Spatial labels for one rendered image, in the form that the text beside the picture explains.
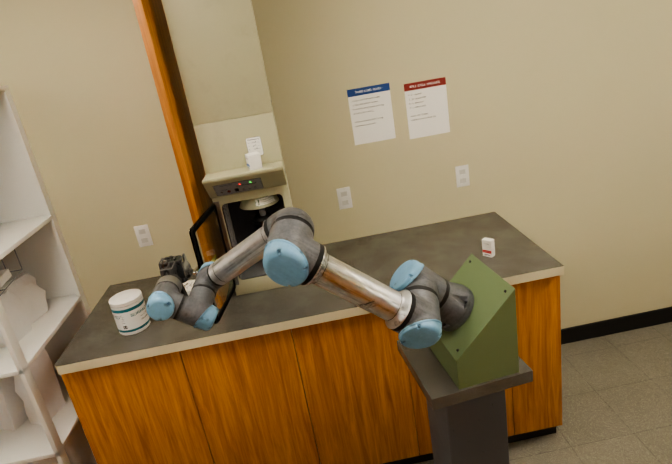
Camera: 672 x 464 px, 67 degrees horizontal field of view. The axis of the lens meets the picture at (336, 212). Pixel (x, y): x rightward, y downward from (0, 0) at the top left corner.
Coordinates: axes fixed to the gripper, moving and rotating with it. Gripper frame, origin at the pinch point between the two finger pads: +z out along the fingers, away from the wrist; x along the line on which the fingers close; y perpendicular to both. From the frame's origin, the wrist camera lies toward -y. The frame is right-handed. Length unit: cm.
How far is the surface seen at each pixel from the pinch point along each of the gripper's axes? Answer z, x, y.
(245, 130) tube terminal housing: 43, -27, 35
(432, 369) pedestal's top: -34, -75, -36
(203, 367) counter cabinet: 16, 7, -52
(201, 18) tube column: 43, -19, 79
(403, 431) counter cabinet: 16, -70, -104
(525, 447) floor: 17, -127, -130
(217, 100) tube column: 43, -18, 48
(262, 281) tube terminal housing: 43, -20, -32
